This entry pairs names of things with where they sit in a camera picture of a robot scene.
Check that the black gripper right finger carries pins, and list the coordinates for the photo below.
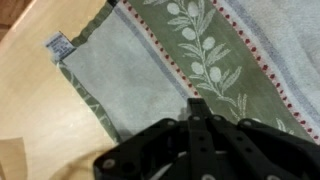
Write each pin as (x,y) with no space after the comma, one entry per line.
(256,153)

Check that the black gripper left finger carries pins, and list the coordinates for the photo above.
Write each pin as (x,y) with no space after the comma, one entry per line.
(196,146)

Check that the green patterned towel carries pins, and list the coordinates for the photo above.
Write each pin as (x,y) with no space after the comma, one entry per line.
(133,73)

